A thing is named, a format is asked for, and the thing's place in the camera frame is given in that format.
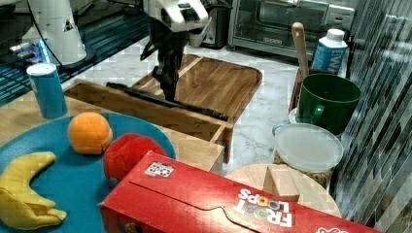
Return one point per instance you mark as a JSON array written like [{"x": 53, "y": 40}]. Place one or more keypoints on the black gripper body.
[{"x": 170, "y": 47}]

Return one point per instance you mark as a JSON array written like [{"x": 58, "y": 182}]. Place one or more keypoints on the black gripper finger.
[{"x": 169, "y": 85}]

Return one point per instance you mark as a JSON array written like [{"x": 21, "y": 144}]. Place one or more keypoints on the wooden drawer with black handle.
[{"x": 122, "y": 99}]

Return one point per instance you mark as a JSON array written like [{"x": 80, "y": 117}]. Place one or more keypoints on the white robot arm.
[{"x": 172, "y": 25}]

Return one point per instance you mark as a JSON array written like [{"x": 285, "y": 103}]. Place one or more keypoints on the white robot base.
[{"x": 54, "y": 37}]

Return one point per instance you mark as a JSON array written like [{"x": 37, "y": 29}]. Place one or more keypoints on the wooden cutting board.
[{"x": 217, "y": 85}]

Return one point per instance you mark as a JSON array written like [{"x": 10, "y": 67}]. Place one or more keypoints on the red plush apple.
[{"x": 124, "y": 153}]

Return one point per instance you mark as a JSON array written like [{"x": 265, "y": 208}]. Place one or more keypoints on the orange plush fruit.
[{"x": 89, "y": 133}]

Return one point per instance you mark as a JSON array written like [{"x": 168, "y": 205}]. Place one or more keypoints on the silver toaster oven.
[{"x": 266, "y": 25}]

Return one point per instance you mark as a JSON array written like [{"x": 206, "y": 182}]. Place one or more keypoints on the red Froot Loops box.
[{"x": 163, "y": 195}]

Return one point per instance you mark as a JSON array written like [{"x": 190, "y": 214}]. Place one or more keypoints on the blue shaker can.
[{"x": 47, "y": 89}]

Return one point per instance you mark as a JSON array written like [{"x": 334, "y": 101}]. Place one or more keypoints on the wooden spoon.
[{"x": 298, "y": 35}]

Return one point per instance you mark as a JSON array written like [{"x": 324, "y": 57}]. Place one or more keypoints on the teal plate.
[{"x": 75, "y": 182}]

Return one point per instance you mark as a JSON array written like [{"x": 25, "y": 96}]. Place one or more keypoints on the glass jar wooden lid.
[{"x": 288, "y": 183}]

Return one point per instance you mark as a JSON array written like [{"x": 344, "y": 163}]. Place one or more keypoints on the green mug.
[{"x": 327, "y": 101}]

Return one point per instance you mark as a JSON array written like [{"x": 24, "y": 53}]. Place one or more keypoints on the glass jar plastic lid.
[{"x": 307, "y": 148}]

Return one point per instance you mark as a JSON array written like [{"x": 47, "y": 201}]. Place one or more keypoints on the blue white bottle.
[{"x": 330, "y": 51}]

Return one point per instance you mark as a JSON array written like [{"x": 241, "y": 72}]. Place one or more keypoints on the yellow plush banana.
[{"x": 21, "y": 206}]

